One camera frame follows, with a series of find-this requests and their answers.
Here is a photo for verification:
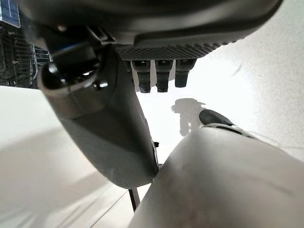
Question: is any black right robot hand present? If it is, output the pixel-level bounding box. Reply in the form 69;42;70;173
18;0;285;190

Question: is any white cabinet counter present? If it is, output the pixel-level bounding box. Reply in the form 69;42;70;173
0;85;152;228

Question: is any dark robot foot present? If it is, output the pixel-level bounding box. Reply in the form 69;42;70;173
199;109;256;138

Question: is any silver robot leg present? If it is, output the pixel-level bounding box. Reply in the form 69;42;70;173
126;127;304;228

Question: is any blue label sign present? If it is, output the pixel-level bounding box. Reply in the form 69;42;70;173
0;0;21;29

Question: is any dishwasher wire rack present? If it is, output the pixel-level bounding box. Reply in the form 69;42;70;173
0;20;52;89

